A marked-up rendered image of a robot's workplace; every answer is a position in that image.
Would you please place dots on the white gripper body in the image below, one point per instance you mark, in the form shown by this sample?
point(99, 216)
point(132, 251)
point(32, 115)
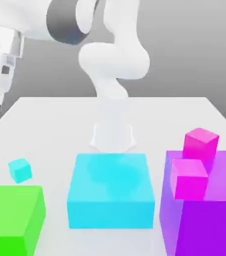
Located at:
point(7, 42)

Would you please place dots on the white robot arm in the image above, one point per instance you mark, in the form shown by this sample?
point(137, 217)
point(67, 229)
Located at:
point(113, 62)

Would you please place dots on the small cyan cube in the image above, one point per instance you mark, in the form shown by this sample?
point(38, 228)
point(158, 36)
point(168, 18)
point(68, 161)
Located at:
point(20, 170)

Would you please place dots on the small pink cube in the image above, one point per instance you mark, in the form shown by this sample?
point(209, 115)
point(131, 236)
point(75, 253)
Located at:
point(201, 145)

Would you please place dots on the small magenta cube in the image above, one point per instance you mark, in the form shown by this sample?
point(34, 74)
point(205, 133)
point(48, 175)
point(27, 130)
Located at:
point(190, 182)

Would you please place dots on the large green box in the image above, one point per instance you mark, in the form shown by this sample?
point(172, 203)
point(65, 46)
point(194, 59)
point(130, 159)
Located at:
point(11, 216)

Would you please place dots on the large cyan box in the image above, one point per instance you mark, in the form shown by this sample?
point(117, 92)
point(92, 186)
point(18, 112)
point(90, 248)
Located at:
point(111, 200)

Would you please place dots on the large purple box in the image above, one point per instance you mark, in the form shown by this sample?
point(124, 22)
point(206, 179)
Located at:
point(211, 226)

